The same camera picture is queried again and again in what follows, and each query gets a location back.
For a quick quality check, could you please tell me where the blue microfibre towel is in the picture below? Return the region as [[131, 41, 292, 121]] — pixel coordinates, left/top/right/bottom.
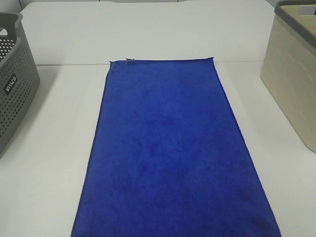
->
[[71, 58, 281, 237]]

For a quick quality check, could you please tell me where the beige bin with grey rim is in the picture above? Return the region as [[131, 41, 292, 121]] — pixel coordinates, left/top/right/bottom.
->
[[260, 0, 316, 151]]

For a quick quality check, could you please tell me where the grey perforated plastic basket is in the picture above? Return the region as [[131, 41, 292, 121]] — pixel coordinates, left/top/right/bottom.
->
[[0, 12, 40, 153]]

